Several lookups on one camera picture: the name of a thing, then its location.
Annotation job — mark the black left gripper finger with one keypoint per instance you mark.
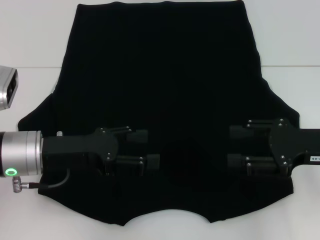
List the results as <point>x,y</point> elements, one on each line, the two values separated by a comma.
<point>153,162</point>

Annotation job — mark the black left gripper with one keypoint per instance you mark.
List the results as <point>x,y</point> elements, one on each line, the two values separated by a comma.
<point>75,143</point>

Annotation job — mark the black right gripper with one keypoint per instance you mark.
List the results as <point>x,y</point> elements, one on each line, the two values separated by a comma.
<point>285,145</point>

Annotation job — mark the black t-shirt with white print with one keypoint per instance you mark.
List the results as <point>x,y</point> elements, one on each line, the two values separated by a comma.
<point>162,75</point>

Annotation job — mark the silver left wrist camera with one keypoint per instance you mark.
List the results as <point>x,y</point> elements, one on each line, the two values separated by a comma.
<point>6,87</point>

